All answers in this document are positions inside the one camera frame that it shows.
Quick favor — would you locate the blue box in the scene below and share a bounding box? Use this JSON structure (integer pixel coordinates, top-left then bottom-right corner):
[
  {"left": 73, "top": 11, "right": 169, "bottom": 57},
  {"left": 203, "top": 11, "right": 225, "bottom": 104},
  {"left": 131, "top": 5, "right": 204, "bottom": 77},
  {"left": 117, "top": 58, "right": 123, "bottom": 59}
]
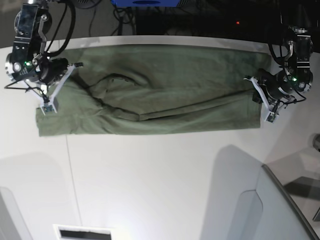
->
[{"left": 111, "top": 0, "right": 180, "bottom": 8}]

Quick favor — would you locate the green t-shirt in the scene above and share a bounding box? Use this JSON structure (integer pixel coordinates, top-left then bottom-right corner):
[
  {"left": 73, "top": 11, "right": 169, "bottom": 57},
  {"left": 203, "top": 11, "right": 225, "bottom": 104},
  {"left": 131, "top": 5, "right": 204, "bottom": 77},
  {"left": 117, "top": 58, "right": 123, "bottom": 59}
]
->
[{"left": 35, "top": 44, "right": 271, "bottom": 137}]

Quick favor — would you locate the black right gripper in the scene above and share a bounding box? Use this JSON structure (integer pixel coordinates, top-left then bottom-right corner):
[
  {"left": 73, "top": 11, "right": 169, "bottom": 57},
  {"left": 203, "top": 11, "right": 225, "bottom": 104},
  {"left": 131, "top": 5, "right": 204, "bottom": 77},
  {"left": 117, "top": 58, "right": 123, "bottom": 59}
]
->
[{"left": 38, "top": 58, "right": 69, "bottom": 84}]

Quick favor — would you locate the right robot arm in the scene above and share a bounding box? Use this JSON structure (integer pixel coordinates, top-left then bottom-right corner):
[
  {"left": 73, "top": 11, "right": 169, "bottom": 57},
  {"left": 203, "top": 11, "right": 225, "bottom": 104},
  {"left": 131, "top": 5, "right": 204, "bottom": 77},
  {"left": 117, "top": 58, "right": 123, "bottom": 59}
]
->
[{"left": 5, "top": 0, "right": 76, "bottom": 85}]

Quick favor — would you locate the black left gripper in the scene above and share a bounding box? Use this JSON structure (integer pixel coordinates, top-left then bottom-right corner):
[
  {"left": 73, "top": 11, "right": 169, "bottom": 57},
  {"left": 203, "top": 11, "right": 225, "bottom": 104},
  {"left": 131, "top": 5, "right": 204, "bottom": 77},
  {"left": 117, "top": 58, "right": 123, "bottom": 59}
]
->
[{"left": 252, "top": 69, "right": 288, "bottom": 104}]

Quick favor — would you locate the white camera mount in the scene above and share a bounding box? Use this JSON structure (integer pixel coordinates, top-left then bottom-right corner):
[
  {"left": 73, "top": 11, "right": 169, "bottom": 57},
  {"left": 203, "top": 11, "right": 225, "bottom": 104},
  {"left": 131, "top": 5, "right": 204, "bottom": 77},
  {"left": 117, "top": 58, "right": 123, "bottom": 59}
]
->
[
  {"left": 243, "top": 76, "right": 297, "bottom": 125},
  {"left": 30, "top": 62, "right": 84, "bottom": 115}
]

